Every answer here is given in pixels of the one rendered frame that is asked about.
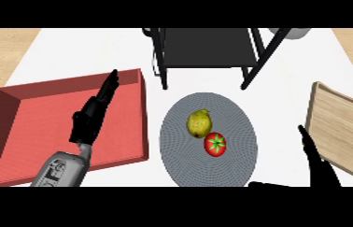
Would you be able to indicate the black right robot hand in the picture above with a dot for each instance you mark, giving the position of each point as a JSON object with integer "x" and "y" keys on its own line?
{"x": 321, "y": 171}

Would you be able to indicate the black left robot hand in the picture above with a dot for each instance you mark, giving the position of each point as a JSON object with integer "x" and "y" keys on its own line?
{"x": 91, "y": 115}

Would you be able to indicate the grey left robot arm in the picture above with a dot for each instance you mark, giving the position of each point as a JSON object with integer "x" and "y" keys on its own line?
{"x": 63, "y": 170}

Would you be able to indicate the grey round placemat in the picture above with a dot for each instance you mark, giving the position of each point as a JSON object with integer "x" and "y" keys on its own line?
{"x": 209, "y": 162}

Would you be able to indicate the red tomato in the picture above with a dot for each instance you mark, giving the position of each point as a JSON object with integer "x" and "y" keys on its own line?
{"x": 215, "y": 144}

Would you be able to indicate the black tiered shelf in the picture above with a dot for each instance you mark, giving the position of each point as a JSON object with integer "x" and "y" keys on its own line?
{"x": 208, "y": 47}

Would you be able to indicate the red tray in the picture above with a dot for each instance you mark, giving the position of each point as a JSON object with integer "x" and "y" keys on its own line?
{"x": 69, "y": 124}

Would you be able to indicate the pale wooden tray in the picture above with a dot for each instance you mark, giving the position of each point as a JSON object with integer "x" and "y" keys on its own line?
{"x": 333, "y": 124}

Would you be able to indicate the yellow lemon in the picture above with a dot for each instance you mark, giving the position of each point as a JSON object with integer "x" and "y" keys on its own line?
{"x": 199, "y": 124}

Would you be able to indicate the grey round pot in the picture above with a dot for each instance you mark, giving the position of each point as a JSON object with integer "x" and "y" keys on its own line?
{"x": 295, "y": 33}

